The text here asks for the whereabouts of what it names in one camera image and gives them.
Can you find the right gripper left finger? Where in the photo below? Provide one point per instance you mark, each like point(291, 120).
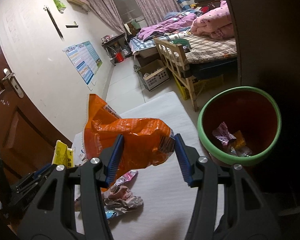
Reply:
point(51, 215)

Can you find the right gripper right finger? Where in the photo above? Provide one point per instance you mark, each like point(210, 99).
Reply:
point(228, 203)

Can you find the blue white snack wrapper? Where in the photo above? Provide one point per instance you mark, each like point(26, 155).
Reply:
point(110, 214)

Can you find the brown paper ball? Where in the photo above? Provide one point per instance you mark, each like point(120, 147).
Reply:
point(121, 198)

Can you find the yellow small box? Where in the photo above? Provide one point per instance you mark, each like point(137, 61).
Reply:
point(63, 155)

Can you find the orange snack bag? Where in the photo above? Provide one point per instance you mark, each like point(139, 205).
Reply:
point(147, 141)

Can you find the white blue milk carton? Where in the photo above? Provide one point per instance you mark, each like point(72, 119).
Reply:
point(78, 148)

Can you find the pink snack wrapper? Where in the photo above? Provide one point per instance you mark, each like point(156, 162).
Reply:
point(222, 134)

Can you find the green rimmed red trash bin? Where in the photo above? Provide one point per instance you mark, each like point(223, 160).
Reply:
point(247, 109)

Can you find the brown wooden door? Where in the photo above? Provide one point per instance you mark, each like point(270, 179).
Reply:
point(27, 138)

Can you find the yellow plastic crate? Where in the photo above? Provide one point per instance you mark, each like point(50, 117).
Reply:
point(198, 88)

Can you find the bed with checkered sheet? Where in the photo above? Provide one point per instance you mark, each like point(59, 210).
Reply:
point(206, 56)

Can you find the cardboard box on floor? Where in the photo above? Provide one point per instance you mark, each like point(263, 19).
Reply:
point(153, 74)

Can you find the red bucket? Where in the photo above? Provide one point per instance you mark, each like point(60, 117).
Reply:
point(119, 58)

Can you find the dark side table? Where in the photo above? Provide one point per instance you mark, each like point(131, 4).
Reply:
point(114, 45)

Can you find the pink folded quilt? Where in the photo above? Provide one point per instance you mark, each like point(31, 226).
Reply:
point(216, 23)

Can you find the purple rumpled blanket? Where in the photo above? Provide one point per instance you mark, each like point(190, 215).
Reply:
point(167, 26)

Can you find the green hanging bag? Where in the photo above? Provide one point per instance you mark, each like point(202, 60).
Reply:
point(60, 6)

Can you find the blue white striped pillow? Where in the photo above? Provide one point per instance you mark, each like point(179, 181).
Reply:
point(184, 4)

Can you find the silver door handle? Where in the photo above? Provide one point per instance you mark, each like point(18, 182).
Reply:
point(11, 79)

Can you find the blue wall poster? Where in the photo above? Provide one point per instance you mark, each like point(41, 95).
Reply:
point(86, 60)

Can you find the wooden bed rail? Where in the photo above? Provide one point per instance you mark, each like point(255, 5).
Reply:
point(174, 58)

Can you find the wall air conditioner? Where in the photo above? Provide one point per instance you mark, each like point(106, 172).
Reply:
point(83, 4)

